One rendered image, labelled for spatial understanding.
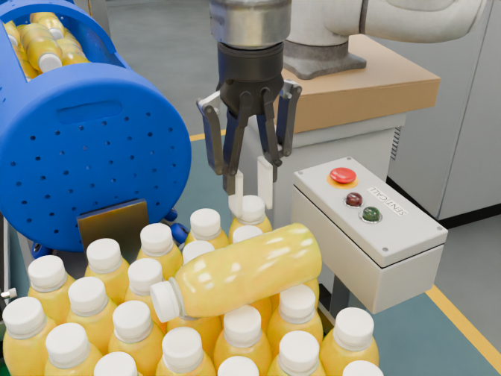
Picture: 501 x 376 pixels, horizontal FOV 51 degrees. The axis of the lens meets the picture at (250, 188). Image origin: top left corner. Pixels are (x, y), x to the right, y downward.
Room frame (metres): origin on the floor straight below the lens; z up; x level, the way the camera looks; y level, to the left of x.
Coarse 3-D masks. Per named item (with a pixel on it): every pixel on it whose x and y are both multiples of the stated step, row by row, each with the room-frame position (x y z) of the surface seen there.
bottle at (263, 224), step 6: (264, 216) 0.57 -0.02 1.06; (234, 222) 0.57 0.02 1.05; (240, 222) 0.56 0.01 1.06; (246, 222) 0.56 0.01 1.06; (252, 222) 0.56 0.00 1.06; (258, 222) 0.56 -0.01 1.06; (264, 222) 0.57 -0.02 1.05; (270, 222) 0.58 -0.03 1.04; (234, 228) 0.56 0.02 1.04; (264, 228) 0.56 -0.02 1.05; (270, 228) 0.57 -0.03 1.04; (228, 234) 0.58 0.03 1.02
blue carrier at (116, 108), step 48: (0, 0) 1.38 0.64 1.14; (48, 0) 1.03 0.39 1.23; (0, 48) 0.82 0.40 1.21; (96, 48) 1.21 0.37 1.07; (0, 96) 0.67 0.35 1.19; (48, 96) 0.61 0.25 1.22; (96, 96) 0.64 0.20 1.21; (144, 96) 0.66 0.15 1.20; (0, 144) 0.58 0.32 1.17; (48, 144) 0.60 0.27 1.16; (96, 144) 0.63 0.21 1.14; (144, 144) 0.66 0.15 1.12; (0, 192) 0.57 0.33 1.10; (48, 192) 0.59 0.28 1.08; (96, 192) 0.62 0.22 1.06; (144, 192) 0.66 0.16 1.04; (48, 240) 0.59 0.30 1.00
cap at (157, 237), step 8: (152, 224) 0.53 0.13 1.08; (160, 224) 0.53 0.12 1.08; (144, 232) 0.51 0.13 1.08; (152, 232) 0.51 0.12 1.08; (160, 232) 0.51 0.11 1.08; (168, 232) 0.51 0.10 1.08; (144, 240) 0.50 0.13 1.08; (152, 240) 0.50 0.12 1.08; (160, 240) 0.50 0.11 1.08; (168, 240) 0.51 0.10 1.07; (152, 248) 0.50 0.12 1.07; (160, 248) 0.50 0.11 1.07
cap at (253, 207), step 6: (246, 198) 0.59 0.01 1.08; (252, 198) 0.59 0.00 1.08; (258, 198) 0.59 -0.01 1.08; (246, 204) 0.57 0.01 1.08; (252, 204) 0.57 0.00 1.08; (258, 204) 0.57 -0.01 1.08; (264, 204) 0.57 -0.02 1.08; (246, 210) 0.56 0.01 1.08; (252, 210) 0.56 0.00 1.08; (258, 210) 0.56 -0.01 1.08; (264, 210) 0.57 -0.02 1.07; (246, 216) 0.56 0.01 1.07; (252, 216) 0.56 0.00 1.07; (258, 216) 0.56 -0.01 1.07
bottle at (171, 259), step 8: (144, 248) 0.51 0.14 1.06; (168, 248) 0.51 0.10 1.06; (176, 248) 0.52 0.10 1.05; (144, 256) 0.50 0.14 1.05; (152, 256) 0.49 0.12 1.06; (160, 256) 0.49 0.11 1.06; (168, 256) 0.50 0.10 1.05; (176, 256) 0.51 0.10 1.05; (160, 264) 0.49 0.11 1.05; (168, 264) 0.49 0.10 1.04; (176, 264) 0.50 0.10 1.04; (168, 272) 0.49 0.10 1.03; (176, 272) 0.49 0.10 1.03
